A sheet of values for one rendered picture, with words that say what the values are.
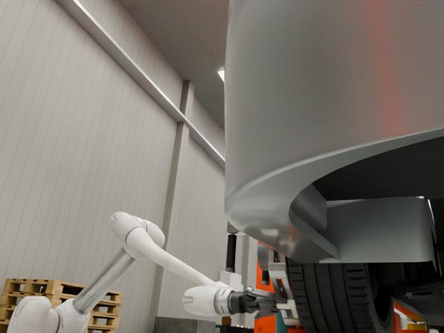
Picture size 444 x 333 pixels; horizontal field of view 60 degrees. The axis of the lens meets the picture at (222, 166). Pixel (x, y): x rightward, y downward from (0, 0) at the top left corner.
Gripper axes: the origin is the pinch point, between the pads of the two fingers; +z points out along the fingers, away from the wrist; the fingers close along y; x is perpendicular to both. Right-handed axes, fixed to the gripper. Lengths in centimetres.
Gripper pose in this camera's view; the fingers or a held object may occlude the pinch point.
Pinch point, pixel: (287, 304)
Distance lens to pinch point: 137.9
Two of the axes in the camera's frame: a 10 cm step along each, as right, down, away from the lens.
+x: 4.1, -3.8, 8.3
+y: -2.9, -9.2, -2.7
